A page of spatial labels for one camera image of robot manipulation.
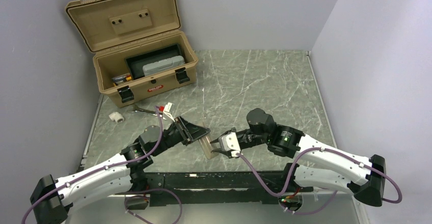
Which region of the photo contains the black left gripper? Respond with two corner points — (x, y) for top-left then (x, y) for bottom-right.
(152, 115), (210, 156)

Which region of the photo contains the white remote control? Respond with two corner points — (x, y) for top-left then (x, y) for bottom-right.
(198, 132), (219, 159)

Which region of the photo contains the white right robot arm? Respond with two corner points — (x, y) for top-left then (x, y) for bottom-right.
(211, 108), (386, 207)

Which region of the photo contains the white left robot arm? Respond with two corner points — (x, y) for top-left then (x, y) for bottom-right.
(30, 116), (211, 223)

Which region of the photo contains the pack of batteries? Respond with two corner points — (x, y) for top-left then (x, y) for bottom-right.
(112, 73), (133, 86)

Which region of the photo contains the silver open-end wrench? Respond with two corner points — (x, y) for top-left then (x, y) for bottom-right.
(128, 104), (157, 116)

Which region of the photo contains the grey plastic case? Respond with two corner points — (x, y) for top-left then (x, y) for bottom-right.
(142, 55), (185, 76)

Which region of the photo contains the white plastic pipe fitting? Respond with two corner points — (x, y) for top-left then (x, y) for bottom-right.
(109, 111), (124, 123)

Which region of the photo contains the black tray in toolbox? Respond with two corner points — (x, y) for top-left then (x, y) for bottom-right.
(125, 44), (186, 79)

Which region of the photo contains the tan plastic toolbox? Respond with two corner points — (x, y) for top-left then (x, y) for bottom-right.
(65, 0), (198, 108)

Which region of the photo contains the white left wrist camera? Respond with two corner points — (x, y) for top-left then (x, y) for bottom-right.
(158, 102), (175, 122)

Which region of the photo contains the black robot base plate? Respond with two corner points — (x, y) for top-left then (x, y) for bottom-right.
(113, 170), (314, 208)

